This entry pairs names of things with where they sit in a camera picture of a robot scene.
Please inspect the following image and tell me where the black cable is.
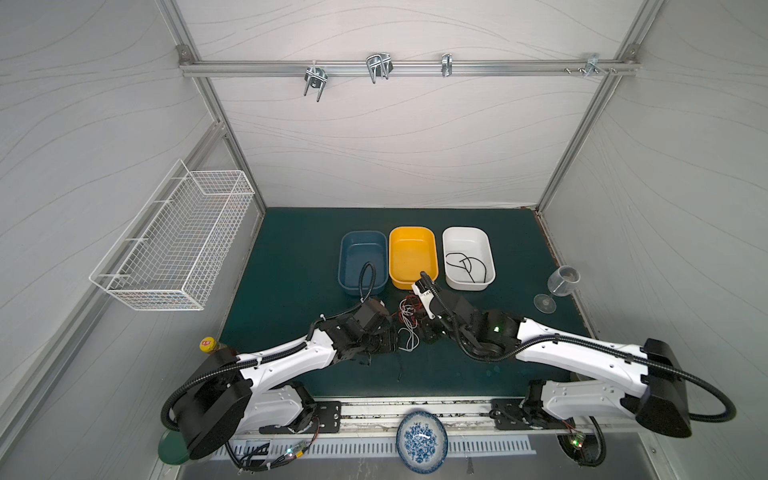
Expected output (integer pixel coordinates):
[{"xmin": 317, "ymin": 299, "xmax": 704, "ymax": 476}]
[
  {"xmin": 444, "ymin": 251, "xmax": 490, "ymax": 284},
  {"xmin": 359, "ymin": 323, "xmax": 421, "ymax": 383}
]

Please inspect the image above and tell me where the white cable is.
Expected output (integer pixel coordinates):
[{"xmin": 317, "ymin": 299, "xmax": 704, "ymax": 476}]
[{"xmin": 395, "ymin": 302, "xmax": 422, "ymax": 353}]

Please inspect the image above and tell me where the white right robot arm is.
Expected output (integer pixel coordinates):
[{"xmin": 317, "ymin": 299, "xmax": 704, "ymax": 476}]
[{"xmin": 415, "ymin": 288, "xmax": 737, "ymax": 438}]

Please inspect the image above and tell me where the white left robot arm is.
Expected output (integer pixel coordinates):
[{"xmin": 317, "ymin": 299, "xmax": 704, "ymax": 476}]
[{"xmin": 161, "ymin": 299, "xmax": 394, "ymax": 460}]

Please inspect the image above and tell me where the white plastic bin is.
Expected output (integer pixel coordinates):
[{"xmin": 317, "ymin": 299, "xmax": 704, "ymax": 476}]
[{"xmin": 442, "ymin": 226, "xmax": 496, "ymax": 292}]

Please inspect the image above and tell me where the blue plastic bin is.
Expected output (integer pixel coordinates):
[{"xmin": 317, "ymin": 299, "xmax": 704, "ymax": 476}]
[{"xmin": 337, "ymin": 230, "xmax": 389, "ymax": 299}]

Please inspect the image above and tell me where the yellow plastic bin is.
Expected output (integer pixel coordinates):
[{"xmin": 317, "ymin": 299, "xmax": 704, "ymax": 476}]
[{"xmin": 388, "ymin": 226, "xmax": 439, "ymax": 290}]

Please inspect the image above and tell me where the clear plastic lid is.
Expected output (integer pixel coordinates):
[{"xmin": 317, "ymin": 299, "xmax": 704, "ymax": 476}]
[{"xmin": 533, "ymin": 294, "xmax": 557, "ymax": 314}]

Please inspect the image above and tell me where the clear measuring cup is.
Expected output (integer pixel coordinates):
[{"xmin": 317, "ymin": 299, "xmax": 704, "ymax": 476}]
[{"xmin": 547, "ymin": 265, "xmax": 581, "ymax": 297}]

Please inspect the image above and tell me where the blue white patterned plate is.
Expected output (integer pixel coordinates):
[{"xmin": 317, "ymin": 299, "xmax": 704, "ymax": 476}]
[{"xmin": 395, "ymin": 410, "xmax": 448, "ymax": 475}]

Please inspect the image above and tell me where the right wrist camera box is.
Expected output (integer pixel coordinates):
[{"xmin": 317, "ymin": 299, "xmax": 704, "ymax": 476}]
[{"xmin": 412, "ymin": 280, "xmax": 435, "ymax": 320}]

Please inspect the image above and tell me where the white wire basket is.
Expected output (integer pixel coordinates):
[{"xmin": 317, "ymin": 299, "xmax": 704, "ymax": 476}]
[{"xmin": 89, "ymin": 159, "xmax": 254, "ymax": 312}]

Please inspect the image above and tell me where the metal crossbar rail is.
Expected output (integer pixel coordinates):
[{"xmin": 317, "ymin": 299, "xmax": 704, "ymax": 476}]
[{"xmin": 180, "ymin": 57, "xmax": 641, "ymax": 78}]

